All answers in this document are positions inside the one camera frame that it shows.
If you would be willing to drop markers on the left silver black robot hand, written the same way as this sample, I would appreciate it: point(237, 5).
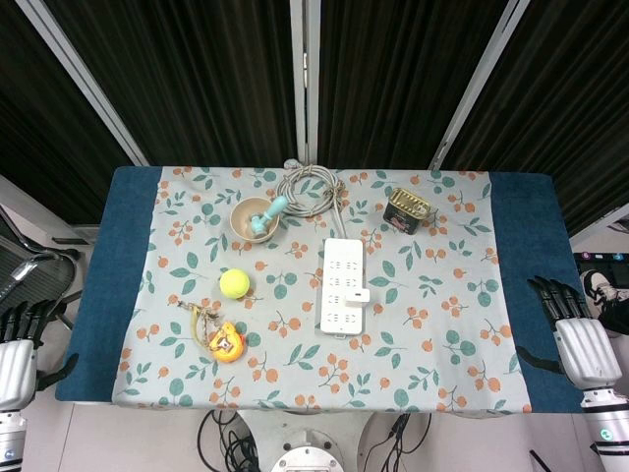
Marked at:
point(15, 364)

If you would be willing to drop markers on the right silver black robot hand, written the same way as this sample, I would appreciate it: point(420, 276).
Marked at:
point(587, 351)

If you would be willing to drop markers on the white plug adapter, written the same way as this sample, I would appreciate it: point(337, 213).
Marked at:
point(357, 298)

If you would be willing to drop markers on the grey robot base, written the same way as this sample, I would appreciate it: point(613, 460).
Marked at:
point(307, 454)

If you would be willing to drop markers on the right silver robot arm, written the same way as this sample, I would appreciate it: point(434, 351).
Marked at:
point(607, 428)

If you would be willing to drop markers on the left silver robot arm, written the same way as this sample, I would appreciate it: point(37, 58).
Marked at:
point(10, 437)

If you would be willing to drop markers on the white power strip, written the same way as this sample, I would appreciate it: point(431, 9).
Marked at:
point(339, 275)

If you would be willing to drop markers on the white black sneaker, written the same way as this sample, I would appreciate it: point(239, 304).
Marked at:
point(602, 292)

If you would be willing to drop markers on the colourful control panel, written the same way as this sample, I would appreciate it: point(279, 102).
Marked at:
point(602, 257)

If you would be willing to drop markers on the blue table cover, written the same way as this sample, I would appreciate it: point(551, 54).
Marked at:
point(110, 275)

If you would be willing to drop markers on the floral tablecloth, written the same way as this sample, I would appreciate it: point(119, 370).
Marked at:
point(432, 314)

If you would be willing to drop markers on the yellow duck tape measure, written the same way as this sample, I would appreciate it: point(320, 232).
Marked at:
point(227, 344)

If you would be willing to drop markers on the black luncheon meat can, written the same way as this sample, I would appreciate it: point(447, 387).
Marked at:
point(405, 211)

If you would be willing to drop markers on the yellow tennis ball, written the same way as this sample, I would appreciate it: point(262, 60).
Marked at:
point(234, 283)

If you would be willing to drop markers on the beige bowl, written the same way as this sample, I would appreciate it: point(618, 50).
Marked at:
point(242, 221)

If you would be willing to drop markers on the black curtain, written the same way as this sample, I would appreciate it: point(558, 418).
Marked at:
point(196, 74)

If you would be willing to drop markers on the aluminium frame post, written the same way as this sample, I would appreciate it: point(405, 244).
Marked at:
point(304, 83)
point(479, 81)
point(83, 81)

